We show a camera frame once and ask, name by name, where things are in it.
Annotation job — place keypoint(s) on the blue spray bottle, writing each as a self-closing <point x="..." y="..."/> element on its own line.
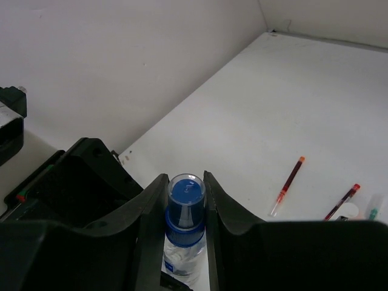
<point x="185" y="231"/>

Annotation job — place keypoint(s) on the green pen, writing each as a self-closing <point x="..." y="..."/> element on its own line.
<point x="374" y="206"/>

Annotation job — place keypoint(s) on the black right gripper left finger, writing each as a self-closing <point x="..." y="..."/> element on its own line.
<point x="120" y="251"/>

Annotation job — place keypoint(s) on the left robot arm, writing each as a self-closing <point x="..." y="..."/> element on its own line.
<point x="21" y="154"/>

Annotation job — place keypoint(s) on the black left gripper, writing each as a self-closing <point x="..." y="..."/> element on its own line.
<point x="74" y="187"/>

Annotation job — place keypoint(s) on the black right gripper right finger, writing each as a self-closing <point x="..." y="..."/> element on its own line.
<point x="247" y="253"/>

